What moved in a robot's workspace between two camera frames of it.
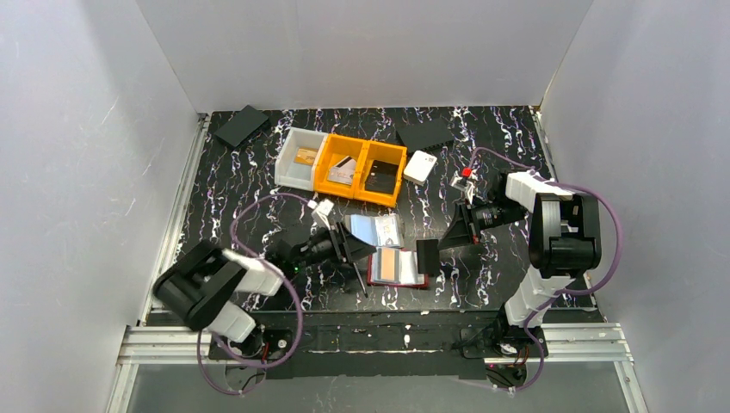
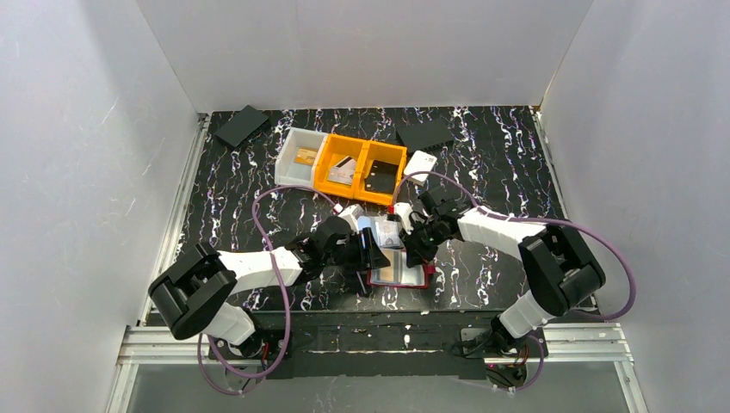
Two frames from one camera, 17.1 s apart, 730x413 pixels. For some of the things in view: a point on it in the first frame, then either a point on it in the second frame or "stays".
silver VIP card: x=343 y=171 stays
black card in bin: x=382 y=177 stays
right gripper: x=463 y=221 to x=415 y=242
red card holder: x=390 y=266 stays
